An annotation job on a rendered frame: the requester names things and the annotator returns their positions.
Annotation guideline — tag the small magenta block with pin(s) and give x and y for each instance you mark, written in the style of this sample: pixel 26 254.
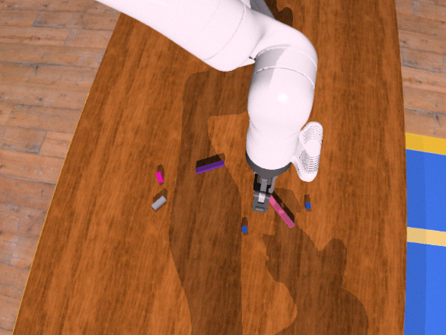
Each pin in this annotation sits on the small magenta block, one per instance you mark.
pixel 159 177

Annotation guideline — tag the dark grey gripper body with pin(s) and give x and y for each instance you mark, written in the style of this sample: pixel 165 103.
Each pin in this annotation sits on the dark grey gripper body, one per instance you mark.
pixel 266 174

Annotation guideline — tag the purple rod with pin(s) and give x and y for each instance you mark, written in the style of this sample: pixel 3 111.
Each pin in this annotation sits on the purple rod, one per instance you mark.
pixel 209 167

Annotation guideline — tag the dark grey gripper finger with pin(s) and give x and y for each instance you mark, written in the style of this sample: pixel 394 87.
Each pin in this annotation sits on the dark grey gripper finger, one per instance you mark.
pixel 263 193

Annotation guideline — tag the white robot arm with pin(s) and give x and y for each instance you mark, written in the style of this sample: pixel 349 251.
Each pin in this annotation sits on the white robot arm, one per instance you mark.
pixel 223 34

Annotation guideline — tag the pink rod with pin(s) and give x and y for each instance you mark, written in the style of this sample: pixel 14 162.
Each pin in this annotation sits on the pink rod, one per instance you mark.
pixel 281 212

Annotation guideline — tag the grey rod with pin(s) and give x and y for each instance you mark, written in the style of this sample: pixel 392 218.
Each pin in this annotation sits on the grey rod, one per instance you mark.
pixel 158 203

